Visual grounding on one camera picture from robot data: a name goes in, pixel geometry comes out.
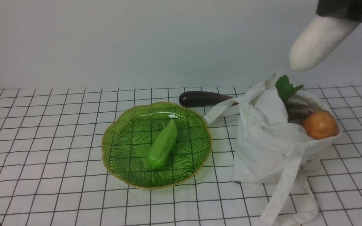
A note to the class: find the green cucumber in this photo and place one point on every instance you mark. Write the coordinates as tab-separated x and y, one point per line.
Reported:
163	146

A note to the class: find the green leafy vegetable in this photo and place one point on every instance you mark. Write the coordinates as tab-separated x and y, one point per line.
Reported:
285	88

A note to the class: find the orange round vegetable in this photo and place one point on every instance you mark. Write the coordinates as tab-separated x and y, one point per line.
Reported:
320	125

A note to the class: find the dark purple eggplant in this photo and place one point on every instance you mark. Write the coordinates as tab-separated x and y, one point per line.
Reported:
201	98

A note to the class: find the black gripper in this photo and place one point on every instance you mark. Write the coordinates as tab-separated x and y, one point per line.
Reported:
340	9

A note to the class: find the green glass plate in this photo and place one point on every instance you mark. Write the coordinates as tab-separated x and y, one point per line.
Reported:
126	143

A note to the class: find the white cloth tote bag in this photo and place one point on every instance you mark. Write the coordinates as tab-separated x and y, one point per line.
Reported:
271	149

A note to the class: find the white radish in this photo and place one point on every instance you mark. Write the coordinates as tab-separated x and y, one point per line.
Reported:
318	40

